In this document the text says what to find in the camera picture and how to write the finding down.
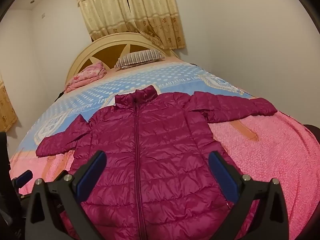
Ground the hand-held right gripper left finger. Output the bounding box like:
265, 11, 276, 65
24, 150, 108, 240

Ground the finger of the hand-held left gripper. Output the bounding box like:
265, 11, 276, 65
11, 170, 33, 188

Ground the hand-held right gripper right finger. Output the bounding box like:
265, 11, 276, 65
208, 151, 292, 240

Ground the magenta puffer jacket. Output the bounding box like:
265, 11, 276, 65
36, 85, 278, 240

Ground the pink and blue printed blanket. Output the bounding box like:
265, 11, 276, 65
9, 55, 320, 240

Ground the beige patterned curtain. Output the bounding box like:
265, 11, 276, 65
0, 76, 18, 132
69, 0, 187, 50

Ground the folded pink quilt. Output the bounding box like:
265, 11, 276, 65
65, 61, 108, 93

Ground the dark chair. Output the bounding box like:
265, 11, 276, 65
304, 124, 320, 145

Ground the cream wooden headboard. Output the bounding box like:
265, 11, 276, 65
65, 32, 179, 85

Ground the striped pillow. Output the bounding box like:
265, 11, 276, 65
114, 49, 165, 70

